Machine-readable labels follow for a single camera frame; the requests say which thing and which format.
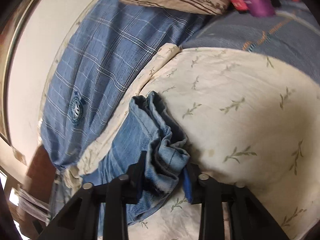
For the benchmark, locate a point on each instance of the cream leaf-print pillow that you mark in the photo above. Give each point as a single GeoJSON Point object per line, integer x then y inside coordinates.
{"type": "Point", "coordinates": [251, 120]}

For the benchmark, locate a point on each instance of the light blue denim pants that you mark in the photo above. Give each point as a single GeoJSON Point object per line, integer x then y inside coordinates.
{"type": "Point", "coordinates": [148, 127]}

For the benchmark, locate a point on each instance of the blue plaid pillow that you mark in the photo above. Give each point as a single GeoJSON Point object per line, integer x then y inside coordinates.
{"type": "Point", "coordinates": [112, 44]}

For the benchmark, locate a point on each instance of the red small package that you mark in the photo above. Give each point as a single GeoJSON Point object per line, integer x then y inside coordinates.
{"type": "Point", "coordinates": [240, 5]}

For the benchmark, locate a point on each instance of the blue star-print bedsheet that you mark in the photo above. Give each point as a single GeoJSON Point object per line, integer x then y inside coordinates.
{"type": "Point", "coordinates": [291, 35]}

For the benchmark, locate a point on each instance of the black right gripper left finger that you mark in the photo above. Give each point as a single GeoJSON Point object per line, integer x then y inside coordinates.
{"type": "Point", "coordinates": [79, 218]}

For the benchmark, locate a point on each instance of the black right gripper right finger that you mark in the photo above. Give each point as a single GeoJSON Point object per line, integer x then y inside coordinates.
{"type": "Point", "coordinates": [248, 218]}

